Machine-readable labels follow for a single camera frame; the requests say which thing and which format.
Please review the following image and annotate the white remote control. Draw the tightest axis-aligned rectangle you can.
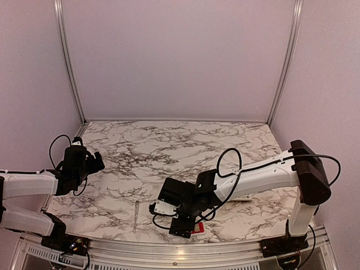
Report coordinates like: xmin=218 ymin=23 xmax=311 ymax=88
xmin=191 ymin=222 xmax=205 ymax=235

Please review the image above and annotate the clear handle screwdriver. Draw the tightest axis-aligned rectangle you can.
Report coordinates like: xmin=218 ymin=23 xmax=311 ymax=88
xmin=133 ymin=200 xmax=140 ymax=233

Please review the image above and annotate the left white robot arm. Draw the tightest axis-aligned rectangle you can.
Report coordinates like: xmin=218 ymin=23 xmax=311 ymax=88
xmin=1 ymin=145 xmax=105 ymax=250

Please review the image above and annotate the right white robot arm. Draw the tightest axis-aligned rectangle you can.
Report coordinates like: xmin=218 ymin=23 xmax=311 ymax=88
xmin=149 ymin=140 xmax=331 ymax=252

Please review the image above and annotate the small white AC remote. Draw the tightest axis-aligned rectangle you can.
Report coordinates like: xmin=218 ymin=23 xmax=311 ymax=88
xmin=229 ymin=195 xmax=253 ymax=202

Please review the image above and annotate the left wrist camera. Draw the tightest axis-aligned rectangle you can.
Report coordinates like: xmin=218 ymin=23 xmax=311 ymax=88
xmin=71 ymin=136 xmax=83 ymax=146

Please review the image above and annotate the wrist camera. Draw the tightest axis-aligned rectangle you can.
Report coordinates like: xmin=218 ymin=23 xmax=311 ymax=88
xmin=71 ymin=136 xmax=83 ymax=146
xmin=148 ymin=200 xmax=179 ymax=218

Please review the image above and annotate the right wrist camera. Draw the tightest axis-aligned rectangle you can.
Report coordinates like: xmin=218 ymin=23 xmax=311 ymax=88
xmin=148 ymin=200 xmax=179 ymax=218

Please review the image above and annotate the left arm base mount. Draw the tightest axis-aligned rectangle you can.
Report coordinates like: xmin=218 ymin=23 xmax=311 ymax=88
xmin=41 ymin=235 xmax=89 ymax=257

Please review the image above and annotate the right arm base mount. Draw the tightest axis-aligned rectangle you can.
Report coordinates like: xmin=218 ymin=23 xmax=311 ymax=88
xmin=260 ymin=235 xmax=309 ymax=258

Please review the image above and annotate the front aluminium rail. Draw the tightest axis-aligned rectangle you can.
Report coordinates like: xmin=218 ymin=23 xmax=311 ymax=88
xmin=11 ymin=230 xmax=338 ymax=270

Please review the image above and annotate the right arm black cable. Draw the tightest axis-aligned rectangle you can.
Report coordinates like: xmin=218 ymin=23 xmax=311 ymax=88
xmin=153 ymin=148 xmax=342 ymax=230

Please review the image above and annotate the left aluminium frame post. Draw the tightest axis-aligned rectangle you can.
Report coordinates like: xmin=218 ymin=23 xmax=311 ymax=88
xmin=53 ymin=0 xmax=87 ymax=125

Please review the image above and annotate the aluminium frame post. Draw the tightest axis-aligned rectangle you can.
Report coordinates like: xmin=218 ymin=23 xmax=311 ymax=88
xmin=267 ymin=0 xmax=304 ymax=127
xmin=53 ymin=0 xmax=87 ymax=125

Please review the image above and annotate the right aluminium frame post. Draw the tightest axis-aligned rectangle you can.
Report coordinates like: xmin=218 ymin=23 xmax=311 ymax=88
xmin=267 ymin=0 xmax=304 ymax=127

